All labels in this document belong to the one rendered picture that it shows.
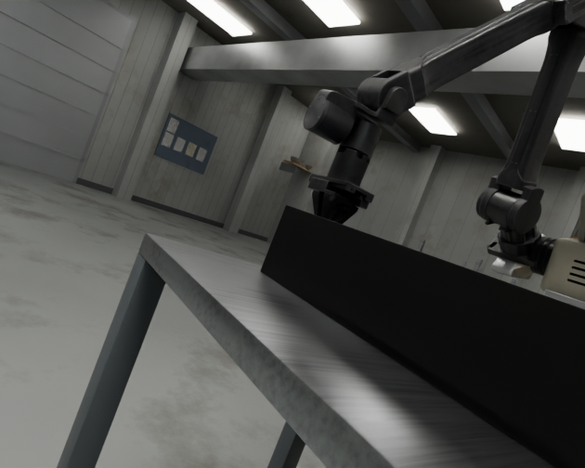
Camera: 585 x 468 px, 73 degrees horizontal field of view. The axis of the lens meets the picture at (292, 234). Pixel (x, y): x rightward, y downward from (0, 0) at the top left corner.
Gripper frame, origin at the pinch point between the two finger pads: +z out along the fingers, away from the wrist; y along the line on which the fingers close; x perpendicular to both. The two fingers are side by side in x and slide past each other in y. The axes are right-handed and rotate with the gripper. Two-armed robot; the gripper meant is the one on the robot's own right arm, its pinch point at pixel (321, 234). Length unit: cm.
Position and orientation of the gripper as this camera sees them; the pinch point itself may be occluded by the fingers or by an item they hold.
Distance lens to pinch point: 67.2
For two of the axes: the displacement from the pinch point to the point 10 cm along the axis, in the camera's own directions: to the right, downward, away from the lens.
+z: -3.7, 9.3, 0.4
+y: 5.5, 2.6, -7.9
